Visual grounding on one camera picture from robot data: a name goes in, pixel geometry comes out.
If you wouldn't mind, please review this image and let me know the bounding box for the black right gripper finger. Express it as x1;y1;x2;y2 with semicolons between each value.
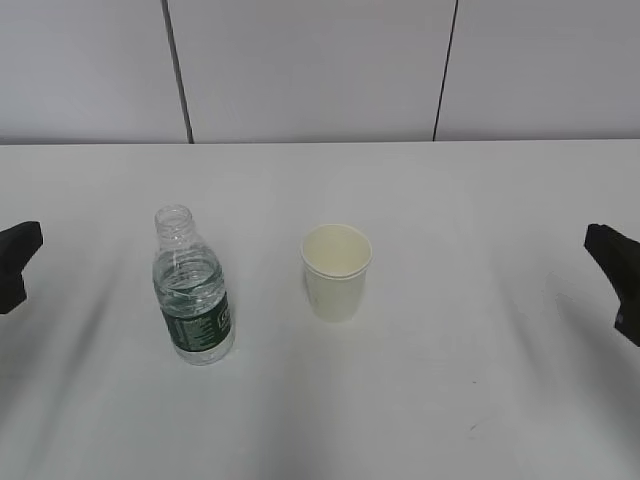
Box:
584;224;640;347

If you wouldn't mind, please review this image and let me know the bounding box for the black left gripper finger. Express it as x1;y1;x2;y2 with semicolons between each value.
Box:
0;221;43;315

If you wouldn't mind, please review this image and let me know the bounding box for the clear water bottle green label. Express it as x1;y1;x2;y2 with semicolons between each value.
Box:
152;205;235;366

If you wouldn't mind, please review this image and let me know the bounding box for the white paper cup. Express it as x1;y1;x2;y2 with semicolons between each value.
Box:
300;224;373;323

